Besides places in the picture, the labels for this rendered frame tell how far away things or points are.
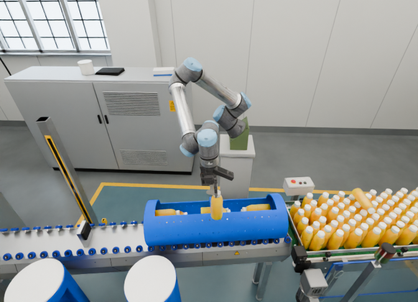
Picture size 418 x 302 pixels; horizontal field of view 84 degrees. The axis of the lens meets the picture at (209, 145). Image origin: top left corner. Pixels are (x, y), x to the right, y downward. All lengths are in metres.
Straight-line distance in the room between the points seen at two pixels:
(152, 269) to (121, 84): 2.05
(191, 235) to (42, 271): 0.86
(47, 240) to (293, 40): 3.73
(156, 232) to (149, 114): 1.79
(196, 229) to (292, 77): 3.20
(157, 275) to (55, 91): 2.53
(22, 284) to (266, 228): 1.39
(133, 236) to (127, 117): 1.70
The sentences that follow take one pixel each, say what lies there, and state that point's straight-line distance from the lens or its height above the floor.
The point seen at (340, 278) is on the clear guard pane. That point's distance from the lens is 1.99.
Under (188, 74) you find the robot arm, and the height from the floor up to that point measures 1.87.
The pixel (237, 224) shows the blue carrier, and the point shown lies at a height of 1.18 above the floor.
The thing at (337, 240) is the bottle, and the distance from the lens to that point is 1.76.
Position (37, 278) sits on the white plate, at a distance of 1.76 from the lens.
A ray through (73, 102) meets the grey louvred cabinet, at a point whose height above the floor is 1.17.
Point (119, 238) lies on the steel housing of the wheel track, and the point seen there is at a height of 0.93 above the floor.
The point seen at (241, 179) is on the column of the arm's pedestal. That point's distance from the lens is 2.32.
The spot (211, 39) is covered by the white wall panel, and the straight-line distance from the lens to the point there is 3.84.
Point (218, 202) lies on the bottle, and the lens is 1.29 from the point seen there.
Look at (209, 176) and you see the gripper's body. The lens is 1.17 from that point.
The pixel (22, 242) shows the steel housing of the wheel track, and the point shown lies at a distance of 2.13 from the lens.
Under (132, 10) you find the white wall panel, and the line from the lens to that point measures 3.69.
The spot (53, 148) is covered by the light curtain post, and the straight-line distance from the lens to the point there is 1.79.
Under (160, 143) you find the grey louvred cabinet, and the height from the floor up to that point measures 0.60.
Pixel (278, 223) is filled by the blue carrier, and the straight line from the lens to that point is 1.54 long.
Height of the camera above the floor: 2.38
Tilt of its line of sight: 36 degrees down
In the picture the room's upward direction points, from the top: 1 degrees counter-clockwise
